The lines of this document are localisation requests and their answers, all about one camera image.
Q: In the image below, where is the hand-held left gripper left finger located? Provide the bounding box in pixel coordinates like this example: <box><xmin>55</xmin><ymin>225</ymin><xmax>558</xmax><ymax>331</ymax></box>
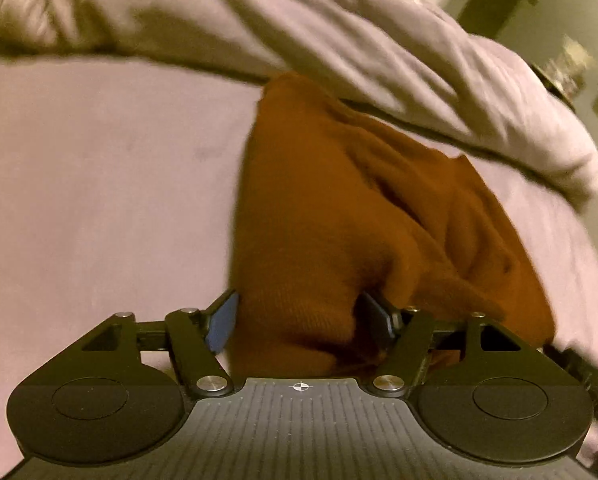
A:
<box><xmin>44</xmin><ymin>289</ymin><xmax>241</xmax><ymax>401</ymax></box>

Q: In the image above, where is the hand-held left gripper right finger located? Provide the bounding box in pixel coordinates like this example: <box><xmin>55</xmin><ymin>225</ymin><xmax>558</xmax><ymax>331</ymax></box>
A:
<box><xmin>360</xmin><ymin>291</ymin><xmax>554</xmax><ymax>399</ymax></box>

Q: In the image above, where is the brown button cardigan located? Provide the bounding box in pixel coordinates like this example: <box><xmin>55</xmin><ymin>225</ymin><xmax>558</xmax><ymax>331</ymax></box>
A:
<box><xmin>226</xmin><ymin>72</ymin><xmax>560</xmax><ymax>380</ymax></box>

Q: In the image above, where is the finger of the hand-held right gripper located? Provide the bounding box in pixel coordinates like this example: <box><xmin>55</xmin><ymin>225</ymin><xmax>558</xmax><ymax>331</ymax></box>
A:
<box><xmin>544</xmin><ymin>342</ymin><xmax>598</xmax><ymax>423</ymax></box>

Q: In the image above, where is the grey comforter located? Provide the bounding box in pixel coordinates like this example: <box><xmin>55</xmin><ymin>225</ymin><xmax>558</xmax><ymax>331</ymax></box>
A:
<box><xmin>0</xmin><ymin>0</ymin><xmax>598</xmax><ymax>211</ymax></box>

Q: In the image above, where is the bed with lavender sheet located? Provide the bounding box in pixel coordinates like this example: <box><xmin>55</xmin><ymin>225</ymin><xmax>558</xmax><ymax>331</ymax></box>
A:
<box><xmin>0</xmin><ymin>55</ymin><xmax>598</xmax><ymax>480</ymax></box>

